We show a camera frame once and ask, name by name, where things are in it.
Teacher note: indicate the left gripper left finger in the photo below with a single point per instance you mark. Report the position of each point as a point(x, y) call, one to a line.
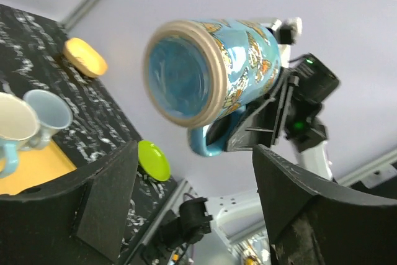
point(78, 218)

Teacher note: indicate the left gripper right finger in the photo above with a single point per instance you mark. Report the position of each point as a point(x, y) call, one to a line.
point(333, 224)

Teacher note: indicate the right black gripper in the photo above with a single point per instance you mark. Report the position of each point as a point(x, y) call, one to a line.
point(262, 121)

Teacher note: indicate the beige mug blue inside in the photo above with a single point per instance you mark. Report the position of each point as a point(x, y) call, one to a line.
point(202, 74)

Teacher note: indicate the white footed mug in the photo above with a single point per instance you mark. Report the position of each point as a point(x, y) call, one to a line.
point(53, 113)

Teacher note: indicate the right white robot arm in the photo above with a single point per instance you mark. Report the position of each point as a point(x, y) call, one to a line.
point(318, 83)

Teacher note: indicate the orange rectangular tray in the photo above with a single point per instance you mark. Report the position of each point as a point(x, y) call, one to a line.
point(37, 167)

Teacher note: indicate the lime green plate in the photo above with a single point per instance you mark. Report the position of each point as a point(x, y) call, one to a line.
point(153, 161)

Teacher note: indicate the orange square dish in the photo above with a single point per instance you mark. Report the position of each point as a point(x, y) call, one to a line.
point(84, 58)

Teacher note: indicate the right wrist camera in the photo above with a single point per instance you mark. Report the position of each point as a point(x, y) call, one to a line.
point(286, 34)

